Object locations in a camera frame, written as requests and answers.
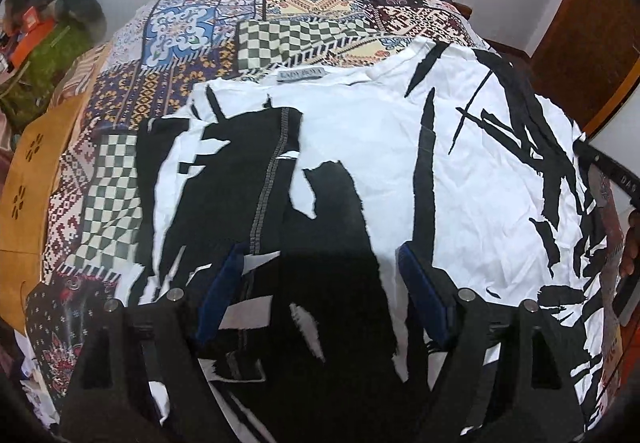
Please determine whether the white black patterned shirt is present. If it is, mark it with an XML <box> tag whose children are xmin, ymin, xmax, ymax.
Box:
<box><xmin>135</xmin><ymin>37</ymin><xmax>613</xmax><ymax>443</ymax></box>

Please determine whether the green patterned bag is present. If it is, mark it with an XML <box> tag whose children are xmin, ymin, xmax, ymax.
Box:
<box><xmin>0</xmin><ymin>20</ymin><xmax>96</xmax><ymax>126</ymax></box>

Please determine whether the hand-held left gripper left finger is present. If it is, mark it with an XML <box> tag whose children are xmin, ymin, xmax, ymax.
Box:
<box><xmin>60</xmin><ymin>243</ymin><xmax>247</xmax><ymax>443</ymax></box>

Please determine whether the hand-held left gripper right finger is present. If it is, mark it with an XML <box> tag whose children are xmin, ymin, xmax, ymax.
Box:
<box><xmin>395</xmin><ymin>243</ymin><xmax>587</xmax><ymax>443</ymax></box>

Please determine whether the person's right hand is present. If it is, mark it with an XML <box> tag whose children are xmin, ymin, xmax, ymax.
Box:
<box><xmin>619</xmin><ymin>210</ymin><xmax>640</xmax><ymax>280</ymax></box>

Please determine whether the brown wooden wardrobe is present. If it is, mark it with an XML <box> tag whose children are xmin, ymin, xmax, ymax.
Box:
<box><xmin>530</xmin><ymin>0</ymin><xmax>640</xmax><ymax>136</ymax></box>

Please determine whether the orange box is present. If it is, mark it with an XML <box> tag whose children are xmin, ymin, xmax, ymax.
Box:
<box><xmin>10</xmin><ymin>8</ymin><xmax>56</xmax><ymax>66</ymax></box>

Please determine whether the striped beige cloth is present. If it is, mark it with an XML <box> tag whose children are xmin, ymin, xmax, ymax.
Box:
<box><xmin>47</xmin><ymin>42</ymin><xmax>113</xmax><ymax>110</ymax></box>

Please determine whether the patchwork printed bedspread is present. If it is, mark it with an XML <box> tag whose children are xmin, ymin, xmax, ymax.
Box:
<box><xmin>22</xmin><ymin>0</ymin><xmax>626</xmax><ymax>424</ymax></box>

